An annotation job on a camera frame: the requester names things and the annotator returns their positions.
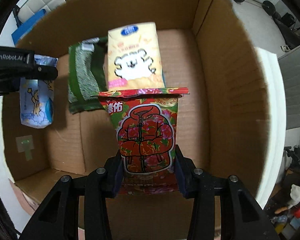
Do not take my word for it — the red floral snack bag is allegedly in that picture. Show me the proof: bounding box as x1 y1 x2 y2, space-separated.
96 87 189 194

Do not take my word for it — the yellow bear tissue pack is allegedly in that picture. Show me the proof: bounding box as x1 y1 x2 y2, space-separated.
107 22 165 91

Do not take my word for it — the barbell on floor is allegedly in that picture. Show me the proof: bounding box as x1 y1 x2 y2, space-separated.
233 0 281 19

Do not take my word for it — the blue white tissue pack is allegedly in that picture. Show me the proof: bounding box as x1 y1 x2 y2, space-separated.
19 55 59 129

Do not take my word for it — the cardboard box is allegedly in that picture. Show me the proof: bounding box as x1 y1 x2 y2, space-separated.
2 0 270 239

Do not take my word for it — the green snack packet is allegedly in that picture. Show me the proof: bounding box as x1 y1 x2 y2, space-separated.
68 37 108 114

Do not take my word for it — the grey dining chair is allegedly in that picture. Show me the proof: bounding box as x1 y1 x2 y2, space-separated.
278 46 300 129

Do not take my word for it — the blue folded mat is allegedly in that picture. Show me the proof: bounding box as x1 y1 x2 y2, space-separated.
11 9 46 45

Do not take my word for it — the beige padded chair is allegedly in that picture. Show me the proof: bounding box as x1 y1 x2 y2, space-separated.
12 0 66 27

